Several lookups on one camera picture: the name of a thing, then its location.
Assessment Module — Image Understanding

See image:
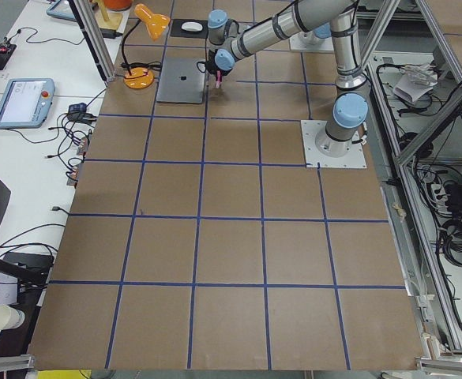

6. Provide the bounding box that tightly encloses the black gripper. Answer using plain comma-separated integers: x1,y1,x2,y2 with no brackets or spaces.
208,59,231,79

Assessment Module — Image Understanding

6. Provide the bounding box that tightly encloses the pink marker pen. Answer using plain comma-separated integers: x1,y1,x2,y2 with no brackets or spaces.
215,70,222,88

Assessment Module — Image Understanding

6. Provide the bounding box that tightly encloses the white computer mouse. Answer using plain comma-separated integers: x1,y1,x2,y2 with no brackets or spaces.
181,21,203,33

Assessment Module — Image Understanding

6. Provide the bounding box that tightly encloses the silver laptop notebook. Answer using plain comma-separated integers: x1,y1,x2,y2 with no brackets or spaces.
156,57,205,104

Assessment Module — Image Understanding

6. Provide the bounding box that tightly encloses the black mousepad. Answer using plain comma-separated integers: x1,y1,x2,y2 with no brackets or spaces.
170,19,208,39

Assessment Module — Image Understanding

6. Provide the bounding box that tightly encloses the orange desk lamp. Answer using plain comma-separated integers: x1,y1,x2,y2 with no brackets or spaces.
120,2,171,90

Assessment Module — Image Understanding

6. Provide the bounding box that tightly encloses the wooden stand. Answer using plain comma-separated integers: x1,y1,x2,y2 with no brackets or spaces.
93,0,123,30

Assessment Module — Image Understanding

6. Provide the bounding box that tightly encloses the black power adapter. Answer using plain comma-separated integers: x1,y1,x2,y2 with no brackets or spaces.
100,28,123,39

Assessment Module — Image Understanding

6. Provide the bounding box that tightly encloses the orange cylindrical container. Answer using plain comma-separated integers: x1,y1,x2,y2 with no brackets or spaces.
103,0,133,12

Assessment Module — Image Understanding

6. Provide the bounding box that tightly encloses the blue teach pendant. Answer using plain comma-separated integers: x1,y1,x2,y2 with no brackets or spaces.
46,0,76,21
0,78,55,129

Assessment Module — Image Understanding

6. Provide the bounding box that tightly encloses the white paper cup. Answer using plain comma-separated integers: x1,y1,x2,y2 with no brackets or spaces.
0,305,25,331

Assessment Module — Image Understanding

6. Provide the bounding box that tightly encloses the lamp power cable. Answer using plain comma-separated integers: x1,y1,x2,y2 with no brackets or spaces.
127,61,164,79

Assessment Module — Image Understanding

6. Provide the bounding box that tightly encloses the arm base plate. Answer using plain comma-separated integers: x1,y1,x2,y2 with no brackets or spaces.
300,120,367,169
289,35,334,54

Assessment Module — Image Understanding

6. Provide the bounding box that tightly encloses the aluminium frame post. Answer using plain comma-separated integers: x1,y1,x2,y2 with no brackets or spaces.
69,0,115,83

